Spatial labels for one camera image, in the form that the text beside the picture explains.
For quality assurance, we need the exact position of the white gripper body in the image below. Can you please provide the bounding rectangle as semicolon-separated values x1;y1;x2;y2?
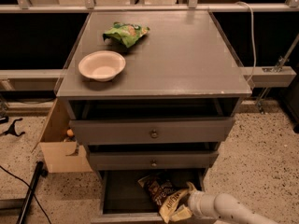
188;190;218;218

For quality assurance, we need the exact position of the brown chip bag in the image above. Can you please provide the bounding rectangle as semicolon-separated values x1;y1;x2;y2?
138;173;189;223

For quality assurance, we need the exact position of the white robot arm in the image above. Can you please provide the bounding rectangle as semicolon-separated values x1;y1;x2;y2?
170;182;278;224

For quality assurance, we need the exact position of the grey top drawer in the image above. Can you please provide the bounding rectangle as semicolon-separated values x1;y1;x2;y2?
70;118;235;145

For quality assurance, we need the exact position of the grey drawer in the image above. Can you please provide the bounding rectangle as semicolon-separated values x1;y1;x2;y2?
89;151;219;171
70;118;235;145
91;169;215;224

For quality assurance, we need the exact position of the grey bottom drawer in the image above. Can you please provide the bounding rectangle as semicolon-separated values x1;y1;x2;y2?
91;169;215;224

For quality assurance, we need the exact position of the grey drawer cabinet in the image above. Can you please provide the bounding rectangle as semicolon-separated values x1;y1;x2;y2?
55;9;253;224

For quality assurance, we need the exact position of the grey middle drawer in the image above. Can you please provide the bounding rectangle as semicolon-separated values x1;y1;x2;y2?
89;151;219;171

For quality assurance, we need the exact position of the green chip bag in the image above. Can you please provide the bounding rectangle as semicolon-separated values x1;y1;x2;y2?
103;22;150;48

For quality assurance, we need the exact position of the orange ball in box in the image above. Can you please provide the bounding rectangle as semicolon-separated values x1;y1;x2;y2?
66;129;75;137

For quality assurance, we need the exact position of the cardboard box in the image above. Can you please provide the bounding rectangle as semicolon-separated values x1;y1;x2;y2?
36;99;92;173

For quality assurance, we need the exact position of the white paper bowl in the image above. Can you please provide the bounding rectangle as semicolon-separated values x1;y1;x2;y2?
78;50;126;82

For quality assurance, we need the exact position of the black pole on floor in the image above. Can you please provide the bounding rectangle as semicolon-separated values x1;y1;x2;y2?
16;161;44;224

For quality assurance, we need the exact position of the black clamp on floor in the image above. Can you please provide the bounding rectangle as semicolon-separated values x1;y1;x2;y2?
0;119;24;137

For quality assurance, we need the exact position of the black floor cable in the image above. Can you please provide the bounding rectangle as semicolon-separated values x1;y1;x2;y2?
0;164;52;224

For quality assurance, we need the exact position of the metal rail frame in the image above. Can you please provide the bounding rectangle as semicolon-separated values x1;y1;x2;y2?
0;0;299;15

